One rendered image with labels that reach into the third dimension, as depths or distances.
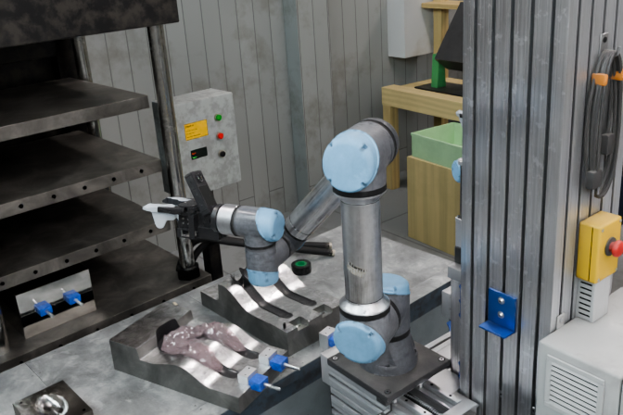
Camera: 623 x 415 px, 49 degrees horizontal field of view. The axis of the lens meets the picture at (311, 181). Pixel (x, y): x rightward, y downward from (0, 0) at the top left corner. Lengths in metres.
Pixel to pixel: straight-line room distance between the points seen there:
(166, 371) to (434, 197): 2.88
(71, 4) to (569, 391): 1.83
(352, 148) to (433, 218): 3.40
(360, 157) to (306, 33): 3.85
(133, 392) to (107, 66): 2.75
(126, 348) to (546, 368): 1.28
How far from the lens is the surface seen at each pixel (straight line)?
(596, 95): 1.47
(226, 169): 3.00
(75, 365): 2.45
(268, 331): 2.32
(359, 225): 1.46
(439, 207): 4.69
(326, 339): 2.28
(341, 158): 1.40
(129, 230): 2.77
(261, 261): 1.64
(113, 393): 2.27
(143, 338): 2.29
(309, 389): 2.39
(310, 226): 1.69
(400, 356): 1.75
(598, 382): 1.53
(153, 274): 2.97
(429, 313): 2.76
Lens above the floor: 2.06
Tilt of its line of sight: 19 degrees down
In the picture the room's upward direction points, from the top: 4 degrees counter-clockwise
